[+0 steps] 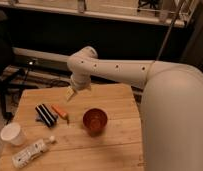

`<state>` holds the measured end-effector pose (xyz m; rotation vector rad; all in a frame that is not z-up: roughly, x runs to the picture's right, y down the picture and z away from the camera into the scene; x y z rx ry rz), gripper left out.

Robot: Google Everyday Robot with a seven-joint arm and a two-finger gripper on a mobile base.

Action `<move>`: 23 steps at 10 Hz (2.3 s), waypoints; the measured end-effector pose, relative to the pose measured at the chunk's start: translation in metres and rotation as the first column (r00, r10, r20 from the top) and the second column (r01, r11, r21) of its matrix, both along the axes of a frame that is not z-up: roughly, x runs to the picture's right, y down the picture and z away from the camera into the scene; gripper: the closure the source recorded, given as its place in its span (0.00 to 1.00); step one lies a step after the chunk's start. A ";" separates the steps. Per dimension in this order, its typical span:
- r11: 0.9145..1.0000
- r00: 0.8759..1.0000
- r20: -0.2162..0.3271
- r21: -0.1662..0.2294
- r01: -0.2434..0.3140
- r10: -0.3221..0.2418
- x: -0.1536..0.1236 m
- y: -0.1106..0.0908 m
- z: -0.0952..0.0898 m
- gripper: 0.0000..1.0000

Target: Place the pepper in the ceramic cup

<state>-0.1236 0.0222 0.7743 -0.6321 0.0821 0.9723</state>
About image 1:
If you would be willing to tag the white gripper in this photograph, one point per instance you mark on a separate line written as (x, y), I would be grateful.
(77, 83)

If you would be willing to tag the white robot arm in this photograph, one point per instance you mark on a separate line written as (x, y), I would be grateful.
(171, 105)

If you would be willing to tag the white paper cup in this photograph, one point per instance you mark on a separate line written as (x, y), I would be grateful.
(13, 134)

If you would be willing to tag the black striped sponge block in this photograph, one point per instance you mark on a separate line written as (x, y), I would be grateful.
(45, 115)

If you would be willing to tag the black office chair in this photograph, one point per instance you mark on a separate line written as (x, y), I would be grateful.
(6, 59)

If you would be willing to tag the clear plastic bottle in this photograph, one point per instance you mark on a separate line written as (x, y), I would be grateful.
(34, 150)

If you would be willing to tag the dark cabinet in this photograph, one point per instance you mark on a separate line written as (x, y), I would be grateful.
(193, 52)

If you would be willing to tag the metal pole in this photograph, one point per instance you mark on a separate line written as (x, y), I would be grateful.
(174, 18)

